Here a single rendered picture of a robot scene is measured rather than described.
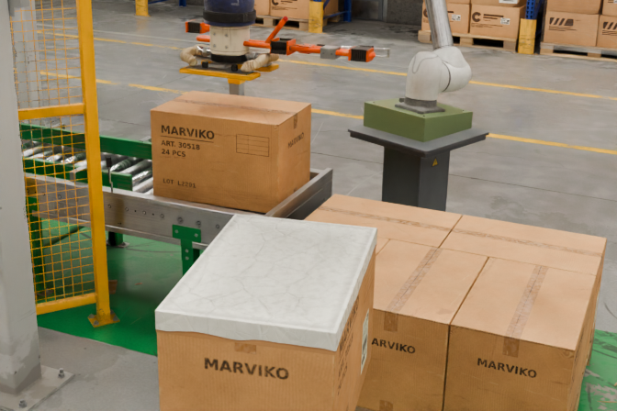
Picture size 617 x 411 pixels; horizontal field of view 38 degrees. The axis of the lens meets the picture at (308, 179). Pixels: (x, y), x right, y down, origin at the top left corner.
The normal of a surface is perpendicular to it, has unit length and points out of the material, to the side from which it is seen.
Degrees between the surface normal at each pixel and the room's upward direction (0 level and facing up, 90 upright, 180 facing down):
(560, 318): 0
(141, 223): 90
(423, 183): 90
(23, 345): 90
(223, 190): 90
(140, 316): 0
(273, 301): 0
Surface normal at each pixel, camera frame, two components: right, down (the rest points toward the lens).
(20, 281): 0.92, 0.14
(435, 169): 0.70, 0.25
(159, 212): -0.39, 0.29
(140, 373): 0.02, -0.95
